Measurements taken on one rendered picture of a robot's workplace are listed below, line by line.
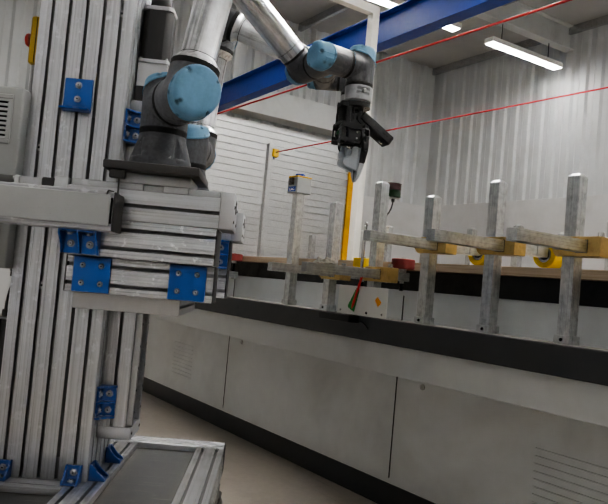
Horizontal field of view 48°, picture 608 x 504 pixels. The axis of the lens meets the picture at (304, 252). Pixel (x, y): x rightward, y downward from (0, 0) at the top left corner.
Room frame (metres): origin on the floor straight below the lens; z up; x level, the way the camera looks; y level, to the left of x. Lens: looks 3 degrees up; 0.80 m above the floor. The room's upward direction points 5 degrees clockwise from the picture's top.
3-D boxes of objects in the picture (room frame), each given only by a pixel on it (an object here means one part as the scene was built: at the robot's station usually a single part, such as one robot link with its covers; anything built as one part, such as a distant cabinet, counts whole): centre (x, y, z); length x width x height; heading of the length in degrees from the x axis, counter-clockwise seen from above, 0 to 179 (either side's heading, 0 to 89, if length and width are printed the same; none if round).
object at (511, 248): (1.91, -0.55, 0.95); 0.13 x 0.06 x 0.05; 35
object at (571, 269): (1.72, -0.68, 0.89); 0.03 x 0.03 x 0.48; 35
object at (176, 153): (1.68, 0.37, 1.09); 0.15 x 0.15 x 0.10
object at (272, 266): (2.47, -0.07, 0.84); 0.43 x 0.03 x 0.04; 125
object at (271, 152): (5.07, 0.30, 1.25); 0.09 x 0.08 x 1.10; 35
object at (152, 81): (1.67, 0.37, 1.21); 0.13 x 0.12 x 0.14; 32
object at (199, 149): (2.18, 0.40, 1.21); 0.13 x 0.12 x 0.14; 0
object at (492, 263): (1.93, -0.53, 0.89); 0.03 x 0.03 x 0.48; 35
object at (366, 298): (2.35, -0.21, 0.75); 0.26 x 0.01 x 0.10; 35
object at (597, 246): (1.70, -0.69, 0.95); 0.13 x 0.06 x 0.05; 35
